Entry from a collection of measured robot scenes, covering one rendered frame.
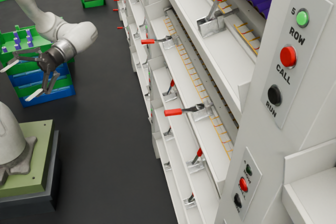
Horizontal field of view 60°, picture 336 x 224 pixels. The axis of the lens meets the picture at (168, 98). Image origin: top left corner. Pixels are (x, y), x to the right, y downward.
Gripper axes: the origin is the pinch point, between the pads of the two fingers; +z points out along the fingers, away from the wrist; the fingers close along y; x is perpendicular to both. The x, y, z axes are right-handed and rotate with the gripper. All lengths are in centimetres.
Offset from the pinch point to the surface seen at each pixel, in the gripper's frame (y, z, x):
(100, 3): -5, -131, -109
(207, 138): -15, 2, 81
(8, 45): 9, -26, -57
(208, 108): -12, -4, 80
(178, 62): -8, -16, 66
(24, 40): 7, -34, -54
